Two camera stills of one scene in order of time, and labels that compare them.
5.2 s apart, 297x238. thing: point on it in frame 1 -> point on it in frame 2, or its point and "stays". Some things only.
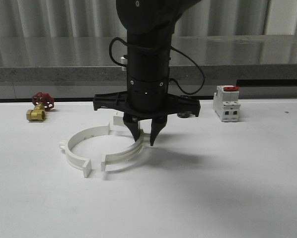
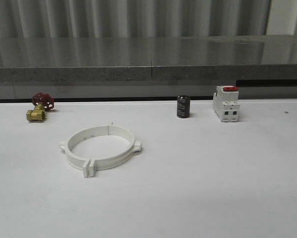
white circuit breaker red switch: [226, 103] stays
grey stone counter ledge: [265, 66] stays
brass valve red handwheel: [43, 101] stays
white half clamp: [115, 160] -> [135, 146]
